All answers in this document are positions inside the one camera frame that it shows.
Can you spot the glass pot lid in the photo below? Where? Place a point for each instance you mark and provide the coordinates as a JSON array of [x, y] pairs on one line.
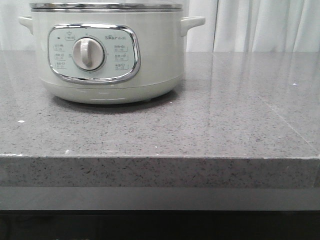
[[112, 7]]

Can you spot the pale green electric cooking pot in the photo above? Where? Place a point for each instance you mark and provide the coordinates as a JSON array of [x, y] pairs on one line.
[[109, 56]]

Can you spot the white pleated curtain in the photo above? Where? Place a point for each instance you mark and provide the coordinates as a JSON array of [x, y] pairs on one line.
[[230, 25]]

